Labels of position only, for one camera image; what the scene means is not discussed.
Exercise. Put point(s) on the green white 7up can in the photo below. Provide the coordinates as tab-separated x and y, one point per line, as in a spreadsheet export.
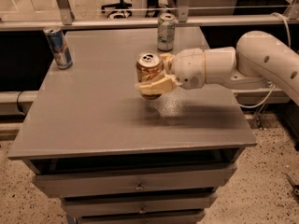
166	31

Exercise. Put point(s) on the grey drawer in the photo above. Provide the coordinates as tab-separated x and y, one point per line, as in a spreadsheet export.
177	217
134	181
139	204

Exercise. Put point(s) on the grey metal railing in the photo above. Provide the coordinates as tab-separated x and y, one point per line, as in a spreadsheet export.
29	15

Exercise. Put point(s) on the middle grey drawer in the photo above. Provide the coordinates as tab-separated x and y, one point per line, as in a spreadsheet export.
139	204

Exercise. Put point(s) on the blue Red Bull can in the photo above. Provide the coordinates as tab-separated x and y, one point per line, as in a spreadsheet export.
58	46

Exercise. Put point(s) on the orange LaCroix soda can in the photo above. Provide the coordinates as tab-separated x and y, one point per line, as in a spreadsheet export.
148	65

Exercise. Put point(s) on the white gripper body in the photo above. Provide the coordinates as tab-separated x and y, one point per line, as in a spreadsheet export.
188	66

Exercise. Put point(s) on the grey drawer cabinet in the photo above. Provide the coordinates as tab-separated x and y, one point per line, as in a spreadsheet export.
89	118

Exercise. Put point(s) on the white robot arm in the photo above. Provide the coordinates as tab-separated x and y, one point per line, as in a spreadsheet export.
257	58

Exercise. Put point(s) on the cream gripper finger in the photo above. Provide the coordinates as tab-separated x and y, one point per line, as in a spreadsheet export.
167	59
161	86

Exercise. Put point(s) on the top grey drawer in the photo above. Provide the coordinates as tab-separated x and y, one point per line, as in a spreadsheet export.
134	181

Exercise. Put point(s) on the bottom grey drawer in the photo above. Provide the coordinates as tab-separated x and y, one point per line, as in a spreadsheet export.
177	217

